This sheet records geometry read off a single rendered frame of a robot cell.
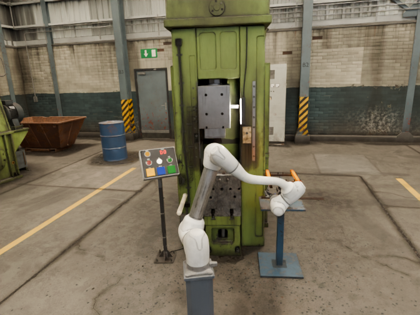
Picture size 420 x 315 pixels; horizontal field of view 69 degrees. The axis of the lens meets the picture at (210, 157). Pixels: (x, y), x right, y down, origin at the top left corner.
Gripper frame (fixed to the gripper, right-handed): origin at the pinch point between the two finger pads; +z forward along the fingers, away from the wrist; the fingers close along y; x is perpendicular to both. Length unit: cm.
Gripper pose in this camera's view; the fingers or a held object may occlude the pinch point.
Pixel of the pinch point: (272, 189)
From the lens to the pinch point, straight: 255.4
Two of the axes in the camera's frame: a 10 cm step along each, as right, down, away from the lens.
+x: -0.3, -9.7, -2.6
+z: 1.0, -2.6, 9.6
